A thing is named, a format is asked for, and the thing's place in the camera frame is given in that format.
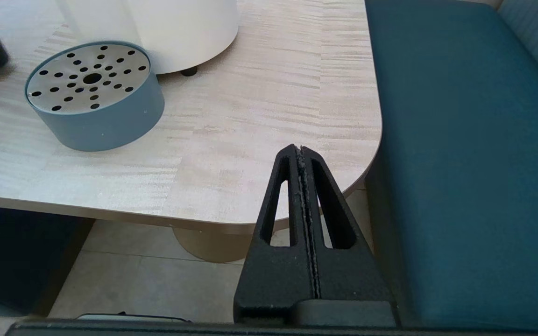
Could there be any large tea dispenser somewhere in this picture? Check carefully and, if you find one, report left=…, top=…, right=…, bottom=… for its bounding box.
left=54, top=0, right=240, bottom=77

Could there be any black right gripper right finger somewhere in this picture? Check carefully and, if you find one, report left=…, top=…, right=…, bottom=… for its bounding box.
left=300, top=146, right=395, bottom=302

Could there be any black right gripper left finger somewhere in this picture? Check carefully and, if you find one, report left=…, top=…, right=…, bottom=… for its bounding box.
left=234, top=144, right=319, bottom=323

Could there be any large blue-grey perforated drip tray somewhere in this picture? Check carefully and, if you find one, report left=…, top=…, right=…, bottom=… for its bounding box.
left=24, top=41, right=165, bottom=152

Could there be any beige table pedestal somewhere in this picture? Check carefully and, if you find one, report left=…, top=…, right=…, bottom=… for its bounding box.
left=172, top=227, right=256, bottom=263

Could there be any dark blue seat cushion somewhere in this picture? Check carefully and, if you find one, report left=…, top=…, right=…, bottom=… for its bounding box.
left=0, top=205, right=94, bottom=315
left=365, top=0, right=538, bottom=332

